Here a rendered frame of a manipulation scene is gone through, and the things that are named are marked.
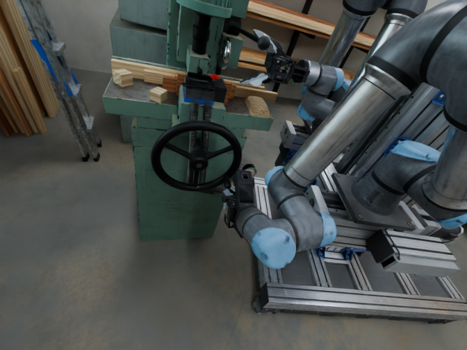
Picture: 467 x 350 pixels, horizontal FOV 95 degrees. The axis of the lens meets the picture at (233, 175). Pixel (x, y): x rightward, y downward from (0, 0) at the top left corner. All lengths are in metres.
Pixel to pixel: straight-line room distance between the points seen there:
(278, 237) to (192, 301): 0.96
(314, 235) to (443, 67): 0.33
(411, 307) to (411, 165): 1.05
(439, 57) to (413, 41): 0.05
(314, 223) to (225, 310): 0.94
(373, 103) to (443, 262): 0.75
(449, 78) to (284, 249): 0.36
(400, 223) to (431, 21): 0.61
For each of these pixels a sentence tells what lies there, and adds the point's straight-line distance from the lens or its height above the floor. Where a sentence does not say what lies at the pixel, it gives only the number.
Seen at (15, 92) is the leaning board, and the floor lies 0.33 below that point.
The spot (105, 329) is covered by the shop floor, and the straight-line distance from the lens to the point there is 1.31.
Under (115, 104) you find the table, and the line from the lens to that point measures 0.82.
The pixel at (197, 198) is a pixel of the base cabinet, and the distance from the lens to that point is 1.13.
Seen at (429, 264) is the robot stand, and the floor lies 0.73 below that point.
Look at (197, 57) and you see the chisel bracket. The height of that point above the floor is 1.03.
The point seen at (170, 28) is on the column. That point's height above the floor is 1.05.
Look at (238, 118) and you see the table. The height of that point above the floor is 0.88.
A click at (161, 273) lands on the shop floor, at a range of 1.36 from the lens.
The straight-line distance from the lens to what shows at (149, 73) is 0.92.
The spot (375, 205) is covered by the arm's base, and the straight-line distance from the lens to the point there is 0.85.
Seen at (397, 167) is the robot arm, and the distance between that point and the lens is 0.80.
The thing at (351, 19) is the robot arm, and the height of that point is 1.26.
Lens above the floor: 1.26
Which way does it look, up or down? 41 degrees down
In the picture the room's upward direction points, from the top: 19 degrees clockwise
